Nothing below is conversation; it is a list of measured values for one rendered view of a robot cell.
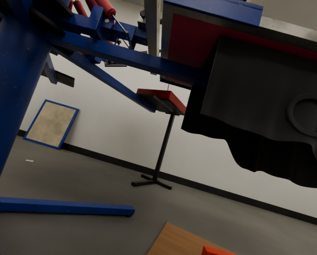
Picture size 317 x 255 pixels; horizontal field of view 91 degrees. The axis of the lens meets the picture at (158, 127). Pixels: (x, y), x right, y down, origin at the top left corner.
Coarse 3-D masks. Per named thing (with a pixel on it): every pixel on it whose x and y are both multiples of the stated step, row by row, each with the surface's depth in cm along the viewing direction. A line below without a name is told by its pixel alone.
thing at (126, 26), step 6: (126, 24) 76; (114, 30) 76; (120, 30) 76; (126, 30) 76; (138, 30) 76; (144, 30) 76; (120, 36) 80; (138, 36) 76; (144, 36) 75; (138, 42) 80; (144, 42) 79
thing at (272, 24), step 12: (168, 12) 52; (180, 12) 51; (192, 12) 50; (168, 24) 58; (216, 24) 52; (228, 24) 50; (240, 24) 49; (264, 24) 48; (276, 24) 48; (288, 24) 48; (168, 36) 64; (264, 36) 51; (276, 36) 50; (288, 36) 49; (300, 36) 48; (312, 36) 48; (168, 48) 71; (312, 48) 50; (180, 84) 106
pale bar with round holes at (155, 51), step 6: (144, 0) 55; (150, 0) 54; (156, 0) 54; (144, 6) 58; (150, 6) 57; (156, 6) 56; (150, 12) 60; (156, 12) 59; (150, 18) 62; (156, 18) 62; (150, 24) 66; (156, 24) 65; (150, 30) 69; (156, 30) 68; (150, 36) 73; (156, 36) 72; (150, 42) 77; (156, 42) 76; (150, 48) 82; (156, 48) 80; (150, 54) 88; (156, 54) 86; (150, 72) 110
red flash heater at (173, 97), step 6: (138, 90) 186; (144, 90) 182; (150, 90) 177; (156, 90) 173; (162, 90) 169; (156, 96) 171; (162, 96) 167; (168, 96) 164; (174, 96) 172; (168, 102) 175; (174, 102) 175; (180, 102) 188; (174, 108) 193; (180, 108) 192; (174, 114) 223; (180, 114) 215
